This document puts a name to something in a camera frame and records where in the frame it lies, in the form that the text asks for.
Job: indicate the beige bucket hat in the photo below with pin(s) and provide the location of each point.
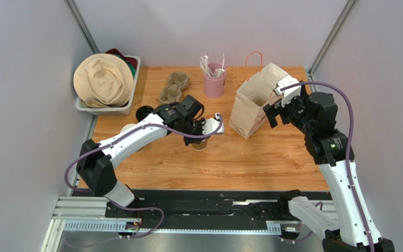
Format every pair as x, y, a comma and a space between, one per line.
103, 81

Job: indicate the pink straw holder cup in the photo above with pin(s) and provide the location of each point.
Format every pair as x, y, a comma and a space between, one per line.
214, 86

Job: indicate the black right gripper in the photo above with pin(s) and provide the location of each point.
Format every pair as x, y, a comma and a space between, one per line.
278, 109

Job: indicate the brown paper cup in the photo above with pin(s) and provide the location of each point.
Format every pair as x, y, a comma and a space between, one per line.
200, 145

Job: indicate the wrapped white straw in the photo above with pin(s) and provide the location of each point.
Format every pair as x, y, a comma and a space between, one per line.
223, 63
218, 73
204, 61

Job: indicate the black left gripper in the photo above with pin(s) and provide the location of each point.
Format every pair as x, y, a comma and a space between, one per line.
188, 140

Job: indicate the stack of brown paper cups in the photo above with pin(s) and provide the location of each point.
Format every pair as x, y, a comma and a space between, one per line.
128, 126

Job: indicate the aluminium frame post right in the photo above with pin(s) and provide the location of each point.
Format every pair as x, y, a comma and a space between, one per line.
332, 36

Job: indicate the green cloth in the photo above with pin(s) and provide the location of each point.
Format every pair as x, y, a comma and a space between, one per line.
131, 67

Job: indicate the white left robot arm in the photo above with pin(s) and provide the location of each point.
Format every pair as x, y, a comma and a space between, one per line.
97, 161

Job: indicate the aluminium frame post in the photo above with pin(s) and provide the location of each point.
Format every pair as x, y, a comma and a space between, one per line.
79, 20
332, 36

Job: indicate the aluminium frame post left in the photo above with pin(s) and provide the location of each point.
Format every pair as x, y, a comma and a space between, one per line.
79, 20

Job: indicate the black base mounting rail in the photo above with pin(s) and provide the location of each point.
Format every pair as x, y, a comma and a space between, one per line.
204, 210

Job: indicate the dark red cloth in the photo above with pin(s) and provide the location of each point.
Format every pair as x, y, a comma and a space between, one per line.
132, 61

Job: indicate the white plastic basket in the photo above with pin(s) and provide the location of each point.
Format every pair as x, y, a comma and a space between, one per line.
124, 110

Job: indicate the stack of black lids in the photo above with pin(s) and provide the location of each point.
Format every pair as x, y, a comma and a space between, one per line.
145, 114

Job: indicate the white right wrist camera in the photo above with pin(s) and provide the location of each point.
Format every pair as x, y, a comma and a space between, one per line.
287, 89

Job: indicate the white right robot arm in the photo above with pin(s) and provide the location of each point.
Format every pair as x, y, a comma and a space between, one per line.
353, 229

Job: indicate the white paper takeout bag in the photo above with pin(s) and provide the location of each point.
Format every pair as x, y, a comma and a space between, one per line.
247, 114

